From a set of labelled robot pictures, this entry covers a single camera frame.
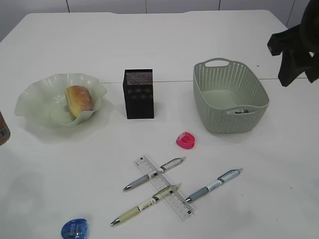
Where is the brown coffee drink bottle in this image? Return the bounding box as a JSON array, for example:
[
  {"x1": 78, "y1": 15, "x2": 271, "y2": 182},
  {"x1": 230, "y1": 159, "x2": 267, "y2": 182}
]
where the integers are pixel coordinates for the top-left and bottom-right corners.
[{"x1": 0, "y1": 113, "x2": 10, "y2": 145}]

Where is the black mesh pen holder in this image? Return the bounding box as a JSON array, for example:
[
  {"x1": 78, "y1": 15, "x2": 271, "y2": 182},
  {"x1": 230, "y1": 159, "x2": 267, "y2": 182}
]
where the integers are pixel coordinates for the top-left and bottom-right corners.
[{"x1": 123, "y1": 69, "x2": 155, "y2": 119}]

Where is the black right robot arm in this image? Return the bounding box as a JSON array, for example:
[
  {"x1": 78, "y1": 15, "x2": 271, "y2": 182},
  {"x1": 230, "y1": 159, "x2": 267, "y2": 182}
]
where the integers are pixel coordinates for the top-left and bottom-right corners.
[{"x1": 267, "y1": 0, "x2": 319, "y2": 87}]

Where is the blue clip pen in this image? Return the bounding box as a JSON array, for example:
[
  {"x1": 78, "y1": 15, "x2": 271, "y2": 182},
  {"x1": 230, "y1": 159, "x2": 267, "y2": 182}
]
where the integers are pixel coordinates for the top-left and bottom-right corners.
[{"x1": 185, "y1": 168, "x2": 243, "y2": 203}]

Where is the bread roll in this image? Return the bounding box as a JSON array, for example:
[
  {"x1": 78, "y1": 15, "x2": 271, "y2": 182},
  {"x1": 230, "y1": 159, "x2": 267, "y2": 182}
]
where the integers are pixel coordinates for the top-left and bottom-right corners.
[{"x1": 65, "y1": 85, "x2": 94, "y2": 118}]

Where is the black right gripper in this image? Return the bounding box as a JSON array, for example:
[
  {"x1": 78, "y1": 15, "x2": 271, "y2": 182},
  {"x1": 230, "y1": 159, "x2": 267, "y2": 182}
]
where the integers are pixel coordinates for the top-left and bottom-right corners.
[{"x1": 267, "y1": 24, "x2": 319, "y2": 87}]

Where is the green plastic basket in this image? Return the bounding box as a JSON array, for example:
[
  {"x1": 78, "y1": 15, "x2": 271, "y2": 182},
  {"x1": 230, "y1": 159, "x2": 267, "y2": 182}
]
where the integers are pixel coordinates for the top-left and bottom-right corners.
[{"x1": 193, "y1": 58, "x2": 269, "y2": 134}]

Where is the beige grip pen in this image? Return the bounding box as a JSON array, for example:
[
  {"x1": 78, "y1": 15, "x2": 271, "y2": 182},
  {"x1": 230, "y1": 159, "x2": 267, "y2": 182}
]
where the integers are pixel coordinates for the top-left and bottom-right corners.
[{"x1": 110, "y1": 184, "x2": 181, "y2": 226}]

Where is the clear plastic ruler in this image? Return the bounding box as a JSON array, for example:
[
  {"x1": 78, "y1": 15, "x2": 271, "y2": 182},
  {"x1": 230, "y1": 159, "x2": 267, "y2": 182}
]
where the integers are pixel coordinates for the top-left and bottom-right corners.
[{"x1": 133, "y1": 155, "x2": 195, "y2": 222}]

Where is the grey grip pen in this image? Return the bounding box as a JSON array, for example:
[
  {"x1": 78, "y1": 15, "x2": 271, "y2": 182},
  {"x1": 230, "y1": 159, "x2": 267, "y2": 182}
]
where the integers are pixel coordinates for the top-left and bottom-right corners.
[{"x1": 123, "y1": 156, "x2": 186, "y2": 191}]

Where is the wavy green glass plate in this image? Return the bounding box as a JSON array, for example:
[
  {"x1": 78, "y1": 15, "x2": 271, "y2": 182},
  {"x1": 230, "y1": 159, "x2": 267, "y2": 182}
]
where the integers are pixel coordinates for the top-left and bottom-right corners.
[{"x1": 14, "y1": 73, "x2": 107, "y2": 128}]

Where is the dark paper ball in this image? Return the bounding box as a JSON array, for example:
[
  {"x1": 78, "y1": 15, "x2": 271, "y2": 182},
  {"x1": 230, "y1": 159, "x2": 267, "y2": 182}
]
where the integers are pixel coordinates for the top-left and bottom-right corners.
[{"x1": 235, "y1": 109, "x2": 250, "y2": 114}]

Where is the blue pencil sharpener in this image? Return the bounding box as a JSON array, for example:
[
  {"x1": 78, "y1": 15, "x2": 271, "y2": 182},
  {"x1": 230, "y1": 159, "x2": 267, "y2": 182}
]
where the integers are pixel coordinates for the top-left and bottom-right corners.
[{"x1": 61, "y1": 219, "x2": 88, "y2": 239}]

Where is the pink pencil sharpener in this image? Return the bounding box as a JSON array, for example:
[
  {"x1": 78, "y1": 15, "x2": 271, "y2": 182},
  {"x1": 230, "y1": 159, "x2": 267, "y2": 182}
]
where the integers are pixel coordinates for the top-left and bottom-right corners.
[{"x1": 176, "y1": 132, "x2": 195, "y2": 149}]

